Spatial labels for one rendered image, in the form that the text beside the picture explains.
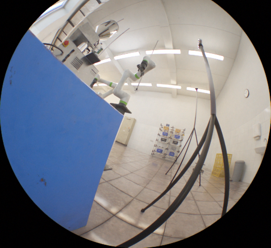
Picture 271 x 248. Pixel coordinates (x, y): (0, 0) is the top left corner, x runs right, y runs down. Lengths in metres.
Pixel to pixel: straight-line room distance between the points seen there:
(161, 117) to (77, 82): 5.99
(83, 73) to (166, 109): 5.85
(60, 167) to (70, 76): 0.19
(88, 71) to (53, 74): 0.75
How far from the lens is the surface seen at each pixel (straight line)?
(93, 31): 1.11
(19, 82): 0.18
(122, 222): 0.69
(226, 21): 4.39
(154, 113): 6.28
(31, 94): 0.18
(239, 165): 3.21
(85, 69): 0.90
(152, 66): 1.36
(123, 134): 6.13
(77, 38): 1.15
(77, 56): 0.89
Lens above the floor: 0.53
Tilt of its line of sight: 17 degrees up
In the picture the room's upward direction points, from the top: 20 degrees clockwise
